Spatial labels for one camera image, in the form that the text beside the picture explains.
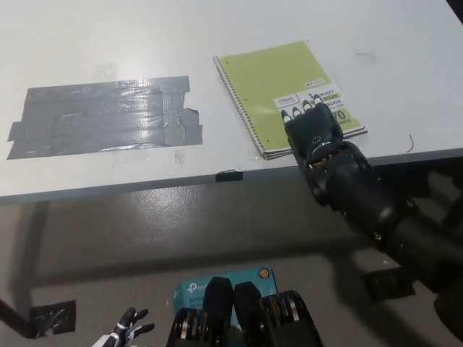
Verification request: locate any black floor tape patch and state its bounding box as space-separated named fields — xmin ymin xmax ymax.
xmin=363 ymin=265 xmax=416 ymax=301
xmin=28 ymin=299 xmax=77 ymax=339

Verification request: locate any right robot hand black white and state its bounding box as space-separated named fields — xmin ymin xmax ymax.
xmin=280 ymin=101 xmax=345 ymax=162

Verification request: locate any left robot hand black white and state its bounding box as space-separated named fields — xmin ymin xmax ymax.
xmin=92 ymin=307 xmax=156 ymax=347

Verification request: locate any black table foot bar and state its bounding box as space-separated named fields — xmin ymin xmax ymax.
xmin=0 ymin=297 xmax=33 ymax=340

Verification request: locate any small black tape piece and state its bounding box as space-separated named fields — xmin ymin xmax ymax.
xmin=215 ymin=169 xmax=244 ymax=183

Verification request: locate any teal router box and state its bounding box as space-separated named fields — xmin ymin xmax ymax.
xmin=173 ymin=266 xmax=279 ymax=328

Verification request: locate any green spiral notebook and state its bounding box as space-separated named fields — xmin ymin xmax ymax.
xmin=213 ymin=40 xmax=369 ymax=160

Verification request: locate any grey duct tape patch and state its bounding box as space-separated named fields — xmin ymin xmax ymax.
xmin=5 ymin=74 xmax=203 ymax=161

